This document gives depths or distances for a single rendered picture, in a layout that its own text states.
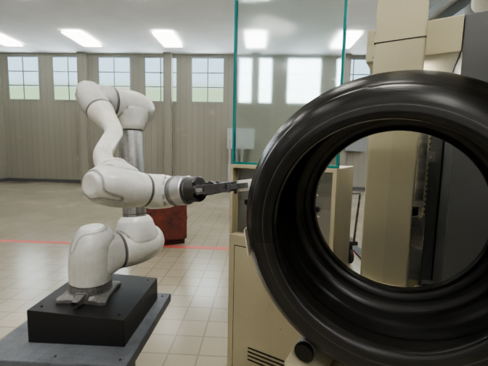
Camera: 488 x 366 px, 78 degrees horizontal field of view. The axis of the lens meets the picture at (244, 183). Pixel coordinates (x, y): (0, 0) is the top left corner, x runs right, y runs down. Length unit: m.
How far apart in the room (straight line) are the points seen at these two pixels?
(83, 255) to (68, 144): 12.17
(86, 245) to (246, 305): 0.87
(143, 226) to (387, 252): 0.94
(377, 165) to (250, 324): 1.12
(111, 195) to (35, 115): 13.35
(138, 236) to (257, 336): 0.83
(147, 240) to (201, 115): 10.30
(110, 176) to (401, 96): 0.66
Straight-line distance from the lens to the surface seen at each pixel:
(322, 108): 0.60
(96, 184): 0.82
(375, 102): 0.58
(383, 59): 1.02
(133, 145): 1.38
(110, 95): 1.35
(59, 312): 1.32
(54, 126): 13.68
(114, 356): 1.23
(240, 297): 1.71
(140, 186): 0.86
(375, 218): 1.00
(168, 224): 4.29
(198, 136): 11.49
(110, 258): 1.30
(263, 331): 1.73
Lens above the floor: 1.34
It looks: 6 degrees down
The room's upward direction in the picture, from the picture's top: 1 degrees clockwise
